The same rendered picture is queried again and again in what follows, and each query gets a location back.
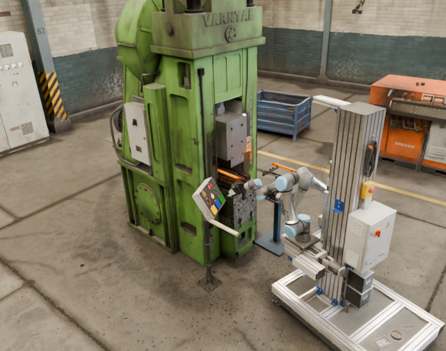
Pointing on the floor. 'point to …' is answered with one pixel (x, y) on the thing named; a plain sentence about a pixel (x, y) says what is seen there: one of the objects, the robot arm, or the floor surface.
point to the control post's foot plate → (209, 283)
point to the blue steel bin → (283, 112)
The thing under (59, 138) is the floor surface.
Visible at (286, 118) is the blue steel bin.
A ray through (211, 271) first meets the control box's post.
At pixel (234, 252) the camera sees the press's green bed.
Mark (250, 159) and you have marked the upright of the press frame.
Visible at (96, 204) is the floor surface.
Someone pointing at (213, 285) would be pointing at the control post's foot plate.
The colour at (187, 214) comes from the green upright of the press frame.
